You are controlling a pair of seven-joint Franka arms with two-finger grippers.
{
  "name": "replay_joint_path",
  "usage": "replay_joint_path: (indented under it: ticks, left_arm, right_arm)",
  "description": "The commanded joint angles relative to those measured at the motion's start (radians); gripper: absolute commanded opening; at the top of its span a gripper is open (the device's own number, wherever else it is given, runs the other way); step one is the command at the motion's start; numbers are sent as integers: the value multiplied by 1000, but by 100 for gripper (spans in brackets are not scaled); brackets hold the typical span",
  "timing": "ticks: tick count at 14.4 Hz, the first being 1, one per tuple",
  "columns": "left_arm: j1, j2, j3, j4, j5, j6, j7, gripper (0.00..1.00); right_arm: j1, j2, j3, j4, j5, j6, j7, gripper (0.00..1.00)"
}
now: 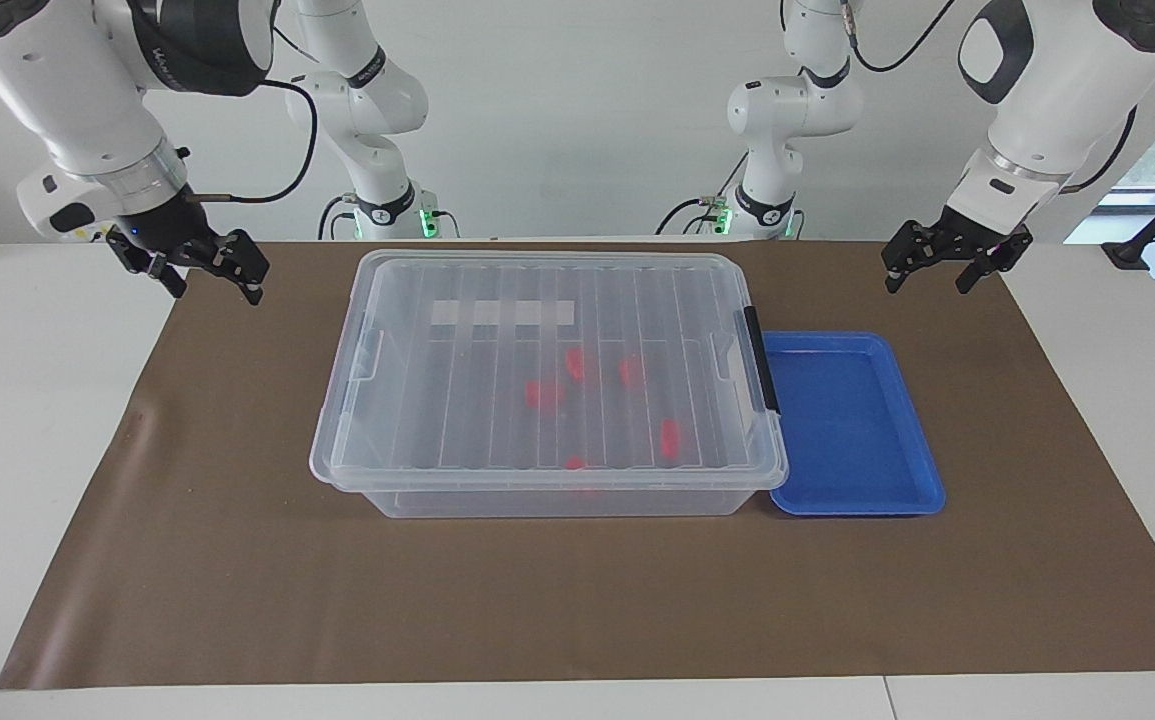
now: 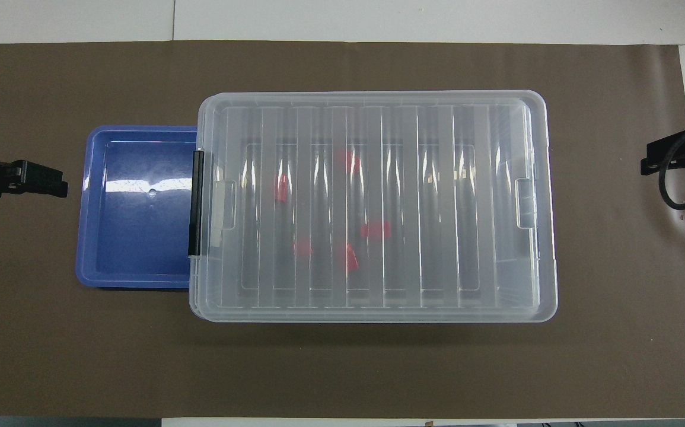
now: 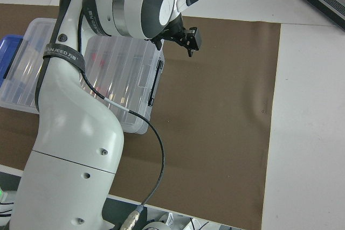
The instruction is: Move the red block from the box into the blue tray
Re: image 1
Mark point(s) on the red block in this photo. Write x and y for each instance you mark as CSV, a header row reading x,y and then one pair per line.
x,y
575,363
577,464
632,372
670,440
543,393

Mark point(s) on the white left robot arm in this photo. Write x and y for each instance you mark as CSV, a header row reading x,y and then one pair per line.
x,y
787,110

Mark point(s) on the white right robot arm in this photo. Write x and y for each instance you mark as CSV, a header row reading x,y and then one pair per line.
x,y
87,90

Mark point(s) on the brown paper table mat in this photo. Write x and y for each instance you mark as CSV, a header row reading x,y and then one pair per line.
x,y
537,600

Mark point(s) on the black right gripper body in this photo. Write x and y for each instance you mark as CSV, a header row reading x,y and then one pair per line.
x,y
167,230

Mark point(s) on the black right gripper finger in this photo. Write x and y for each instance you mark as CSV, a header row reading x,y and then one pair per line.
x,y
147,262
242,258

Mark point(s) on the clear plastic storage box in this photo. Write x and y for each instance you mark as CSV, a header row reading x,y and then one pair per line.
x,y
537,503

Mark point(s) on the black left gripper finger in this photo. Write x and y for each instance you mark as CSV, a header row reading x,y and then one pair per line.
x,y
915,245
1005,252

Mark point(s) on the blue plastic tray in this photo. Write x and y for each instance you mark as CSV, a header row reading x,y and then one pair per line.
x,y
847,440

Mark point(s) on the clear ribbed plastic lid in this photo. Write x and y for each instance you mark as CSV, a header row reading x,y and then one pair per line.
x,y
477,420

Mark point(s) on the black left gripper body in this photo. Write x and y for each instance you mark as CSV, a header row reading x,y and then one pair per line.
x,y
972,235

